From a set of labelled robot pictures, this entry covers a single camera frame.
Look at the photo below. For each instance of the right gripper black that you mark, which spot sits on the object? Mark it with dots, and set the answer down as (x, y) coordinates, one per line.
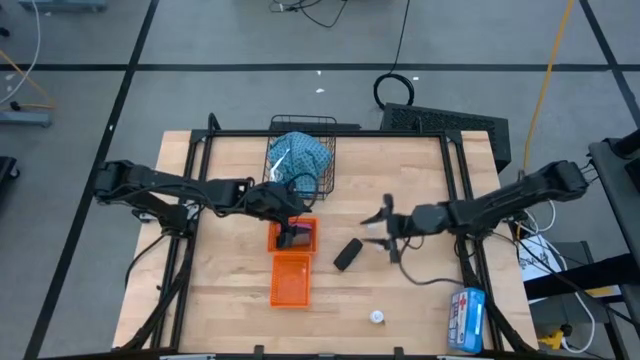
(422, 220)

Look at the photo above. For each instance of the black metal rig frame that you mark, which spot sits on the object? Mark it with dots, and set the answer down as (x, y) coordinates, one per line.
(370, 133)

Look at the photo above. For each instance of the black side cart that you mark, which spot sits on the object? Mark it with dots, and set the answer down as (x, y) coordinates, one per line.
(615, 200)

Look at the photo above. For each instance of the orange plastic basket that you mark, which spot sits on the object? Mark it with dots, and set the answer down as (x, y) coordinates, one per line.
(271, 241)
(290, 280)

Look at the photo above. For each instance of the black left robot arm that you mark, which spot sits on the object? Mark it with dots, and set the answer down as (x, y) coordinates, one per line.
(165, 182)

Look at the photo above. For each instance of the white bottle cap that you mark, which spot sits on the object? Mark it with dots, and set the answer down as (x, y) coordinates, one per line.
(376, 316)

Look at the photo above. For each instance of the black metal beam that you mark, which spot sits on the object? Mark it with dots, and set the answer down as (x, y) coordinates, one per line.
(575, 277)

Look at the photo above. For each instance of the yellow power plug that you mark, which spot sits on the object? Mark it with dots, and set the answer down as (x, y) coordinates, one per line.
(552, 341)

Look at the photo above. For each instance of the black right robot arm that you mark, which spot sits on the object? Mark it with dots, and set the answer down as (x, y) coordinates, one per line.
(515, 197)

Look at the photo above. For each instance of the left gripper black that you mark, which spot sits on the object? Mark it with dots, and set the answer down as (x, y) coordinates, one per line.
(277, 202)

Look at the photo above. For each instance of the black bandage roll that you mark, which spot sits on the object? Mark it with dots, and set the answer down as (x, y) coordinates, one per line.
(348, 255)

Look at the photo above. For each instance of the blue patterned cloth bag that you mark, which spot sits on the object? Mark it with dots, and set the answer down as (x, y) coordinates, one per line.
(300, 155)

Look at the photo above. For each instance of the grey floor bar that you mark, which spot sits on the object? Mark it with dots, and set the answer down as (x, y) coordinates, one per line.
(25, 119)
(65, 6)

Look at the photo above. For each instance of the black computer case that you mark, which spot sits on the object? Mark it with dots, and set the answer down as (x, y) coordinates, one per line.
(450, 122)

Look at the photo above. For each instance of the white paper sheet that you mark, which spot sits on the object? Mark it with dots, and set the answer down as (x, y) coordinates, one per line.
(535, 260)

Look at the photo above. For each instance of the blue first aid box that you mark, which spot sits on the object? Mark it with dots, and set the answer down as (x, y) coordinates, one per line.
(466, 320)

